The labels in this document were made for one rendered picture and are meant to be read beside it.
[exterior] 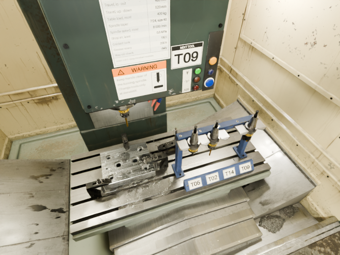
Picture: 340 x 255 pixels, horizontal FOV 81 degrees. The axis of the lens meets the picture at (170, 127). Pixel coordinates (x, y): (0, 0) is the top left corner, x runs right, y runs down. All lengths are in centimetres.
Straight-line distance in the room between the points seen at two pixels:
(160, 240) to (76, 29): 109
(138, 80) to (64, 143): 152
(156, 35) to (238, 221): 115
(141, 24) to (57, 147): 165
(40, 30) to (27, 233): 113
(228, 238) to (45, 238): 107
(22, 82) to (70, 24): 136
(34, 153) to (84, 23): 169
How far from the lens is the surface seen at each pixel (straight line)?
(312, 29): 133
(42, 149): 210
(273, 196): 150
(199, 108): 218
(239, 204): 144
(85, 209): 125
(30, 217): 160
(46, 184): 171
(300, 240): 140
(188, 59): 63
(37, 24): 127
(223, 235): 134
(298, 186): 153
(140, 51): 58
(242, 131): 111
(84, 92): 62
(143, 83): 63
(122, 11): 54
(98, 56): 57
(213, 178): 123
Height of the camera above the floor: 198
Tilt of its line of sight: 46 degrees down
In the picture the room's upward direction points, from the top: straight up
